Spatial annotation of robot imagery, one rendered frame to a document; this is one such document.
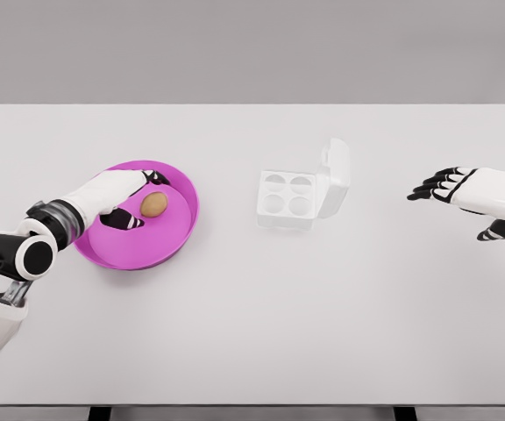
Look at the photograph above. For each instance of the magenta round plate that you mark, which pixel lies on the magenta round plate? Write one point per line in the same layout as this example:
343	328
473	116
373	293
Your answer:
156	237

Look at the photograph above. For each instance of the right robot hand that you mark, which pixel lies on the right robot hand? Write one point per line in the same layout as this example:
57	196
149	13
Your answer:
493	193

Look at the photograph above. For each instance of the brown egg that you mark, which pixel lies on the brown egg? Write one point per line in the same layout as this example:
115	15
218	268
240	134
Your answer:
154	204

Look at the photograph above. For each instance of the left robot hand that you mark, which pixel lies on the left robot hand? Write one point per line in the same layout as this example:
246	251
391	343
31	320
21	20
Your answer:
114	188

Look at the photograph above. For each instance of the white egg box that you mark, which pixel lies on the white egg box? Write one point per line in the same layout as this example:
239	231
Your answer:
298	197

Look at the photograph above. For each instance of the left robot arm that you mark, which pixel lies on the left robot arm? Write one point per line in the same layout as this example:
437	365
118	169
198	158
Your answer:
11	272

